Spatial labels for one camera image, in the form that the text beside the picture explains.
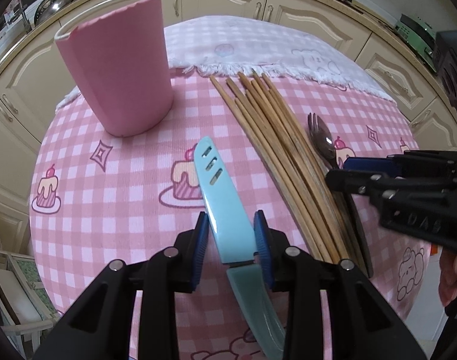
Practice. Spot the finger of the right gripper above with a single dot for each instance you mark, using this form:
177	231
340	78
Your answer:
373	165
374	185

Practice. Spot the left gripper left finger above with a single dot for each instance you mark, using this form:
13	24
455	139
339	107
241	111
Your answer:
98	324

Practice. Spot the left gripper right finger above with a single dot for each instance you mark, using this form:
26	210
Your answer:
362	323

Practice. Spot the dark metal spork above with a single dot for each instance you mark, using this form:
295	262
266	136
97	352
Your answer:
321	138

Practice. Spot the light blue sheathed knife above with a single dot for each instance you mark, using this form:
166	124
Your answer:
234	236

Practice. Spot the person's right hand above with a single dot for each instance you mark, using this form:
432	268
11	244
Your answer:
447	288

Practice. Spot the pink checkered tablecloth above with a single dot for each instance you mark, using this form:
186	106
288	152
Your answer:
95	198

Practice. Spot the green countertop appliance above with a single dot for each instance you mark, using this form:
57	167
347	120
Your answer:
419	36

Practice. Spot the white checkered towel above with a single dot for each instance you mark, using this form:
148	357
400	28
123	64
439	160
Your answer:
231	45

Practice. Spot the pink utensil holder cup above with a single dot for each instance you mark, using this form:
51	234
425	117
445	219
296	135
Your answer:
116	54

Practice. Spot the metal colander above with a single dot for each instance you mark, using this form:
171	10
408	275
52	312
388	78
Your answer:
40	10

